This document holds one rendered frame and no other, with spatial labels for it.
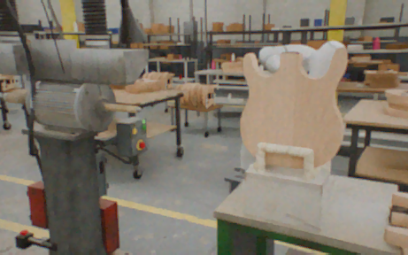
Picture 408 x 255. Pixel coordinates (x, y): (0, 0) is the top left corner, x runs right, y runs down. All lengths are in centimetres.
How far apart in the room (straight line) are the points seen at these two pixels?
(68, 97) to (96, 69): 29
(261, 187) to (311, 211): 18
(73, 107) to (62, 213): 62
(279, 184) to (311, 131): 22
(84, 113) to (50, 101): 21
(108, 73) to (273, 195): 84
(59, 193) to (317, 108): 141
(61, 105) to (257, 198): 105
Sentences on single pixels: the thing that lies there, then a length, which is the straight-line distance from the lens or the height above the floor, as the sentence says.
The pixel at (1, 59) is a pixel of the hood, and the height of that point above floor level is 147.
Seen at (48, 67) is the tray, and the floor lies 144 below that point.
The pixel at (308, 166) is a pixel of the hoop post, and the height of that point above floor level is 115.
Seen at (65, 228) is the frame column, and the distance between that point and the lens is 218.
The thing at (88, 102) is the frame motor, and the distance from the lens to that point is 180.
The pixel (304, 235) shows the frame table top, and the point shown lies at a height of 92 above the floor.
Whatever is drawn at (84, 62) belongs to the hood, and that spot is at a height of 148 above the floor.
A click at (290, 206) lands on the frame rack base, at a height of 100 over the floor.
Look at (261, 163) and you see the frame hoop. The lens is 131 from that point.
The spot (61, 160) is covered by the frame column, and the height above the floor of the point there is 97.
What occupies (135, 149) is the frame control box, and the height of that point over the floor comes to 96.
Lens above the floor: 158
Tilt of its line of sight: 14 degrees down
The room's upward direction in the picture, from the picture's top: 1 degrees counter-clockwise
